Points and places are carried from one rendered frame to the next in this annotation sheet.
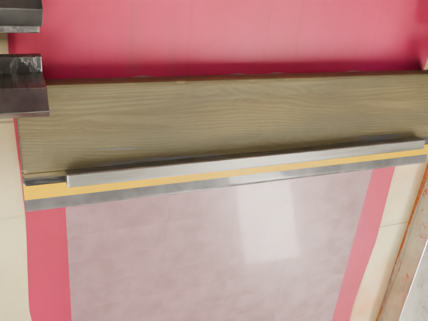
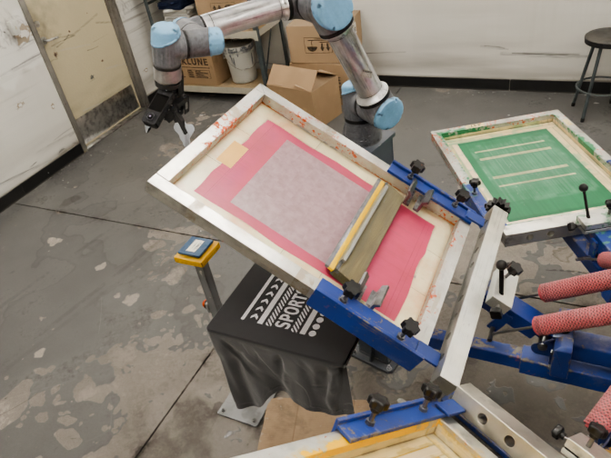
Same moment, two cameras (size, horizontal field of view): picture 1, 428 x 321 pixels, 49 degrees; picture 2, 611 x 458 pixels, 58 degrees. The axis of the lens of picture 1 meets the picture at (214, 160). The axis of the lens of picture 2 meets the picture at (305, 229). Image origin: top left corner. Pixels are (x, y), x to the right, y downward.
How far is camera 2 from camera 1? 153 cm
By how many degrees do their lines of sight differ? 70
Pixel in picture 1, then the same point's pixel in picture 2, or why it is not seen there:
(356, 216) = (297, 243)
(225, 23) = (394, 244)
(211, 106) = (384, 221)
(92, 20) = (405, 222)
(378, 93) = (364, 261)
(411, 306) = (235, 230)
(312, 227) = (306, 229)
